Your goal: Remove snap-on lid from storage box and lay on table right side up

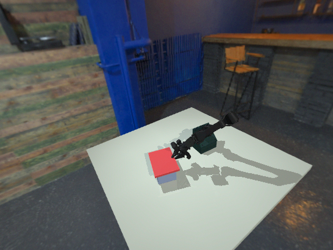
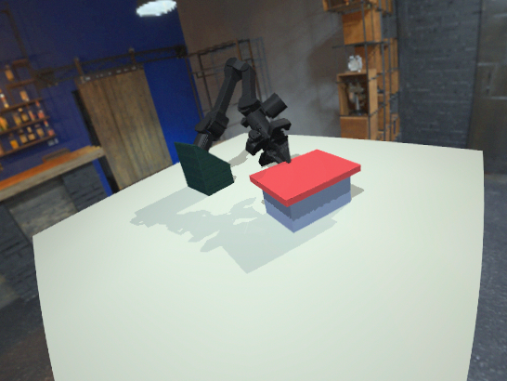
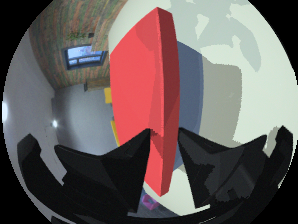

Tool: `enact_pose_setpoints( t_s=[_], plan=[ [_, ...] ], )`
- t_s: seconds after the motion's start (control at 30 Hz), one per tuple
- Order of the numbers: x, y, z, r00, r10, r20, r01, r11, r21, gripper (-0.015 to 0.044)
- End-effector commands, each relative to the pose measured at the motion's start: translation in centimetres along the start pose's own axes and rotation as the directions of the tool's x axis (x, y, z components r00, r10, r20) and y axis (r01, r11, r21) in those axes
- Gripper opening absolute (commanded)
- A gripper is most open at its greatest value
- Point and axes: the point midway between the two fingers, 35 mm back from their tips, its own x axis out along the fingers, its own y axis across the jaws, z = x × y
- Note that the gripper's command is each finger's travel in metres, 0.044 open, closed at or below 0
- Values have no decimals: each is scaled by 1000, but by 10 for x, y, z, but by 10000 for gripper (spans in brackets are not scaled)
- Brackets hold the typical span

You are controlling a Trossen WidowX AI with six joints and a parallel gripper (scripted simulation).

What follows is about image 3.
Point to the red rectangular lid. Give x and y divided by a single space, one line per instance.
145 79

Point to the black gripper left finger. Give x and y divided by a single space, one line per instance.
121 170

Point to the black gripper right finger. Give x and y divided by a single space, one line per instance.
210 165

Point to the blue open box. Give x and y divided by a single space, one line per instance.
191 92

